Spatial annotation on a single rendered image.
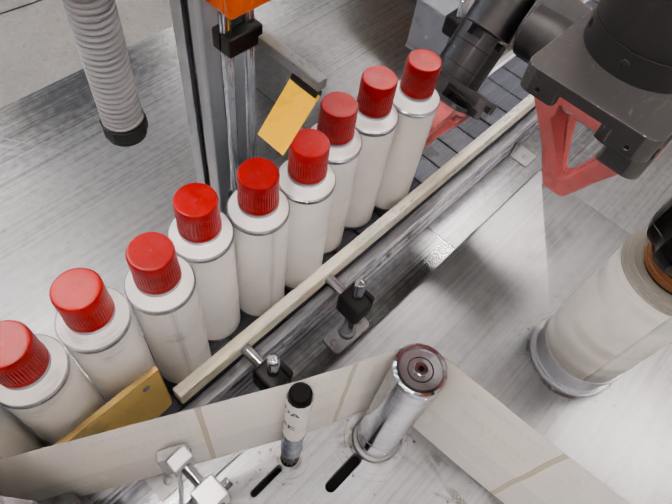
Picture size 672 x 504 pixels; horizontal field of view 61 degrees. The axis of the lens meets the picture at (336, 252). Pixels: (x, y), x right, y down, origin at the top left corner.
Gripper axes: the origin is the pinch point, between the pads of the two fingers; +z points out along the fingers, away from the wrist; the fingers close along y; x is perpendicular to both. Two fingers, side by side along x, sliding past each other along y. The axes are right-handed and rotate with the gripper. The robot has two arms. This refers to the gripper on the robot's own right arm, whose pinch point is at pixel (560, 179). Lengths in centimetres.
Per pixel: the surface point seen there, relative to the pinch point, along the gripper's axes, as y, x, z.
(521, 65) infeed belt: 47, 21, 30
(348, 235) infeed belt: 4.8, 17.2, 29.7
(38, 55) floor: 29, 176, 116
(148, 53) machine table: 9, 62, 34
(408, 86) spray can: 10.9, 17.9, 11.4
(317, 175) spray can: -3.2, 16.0, 11.5
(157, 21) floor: 71, 166, 116
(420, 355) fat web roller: -9.2, -0.1, 11.3
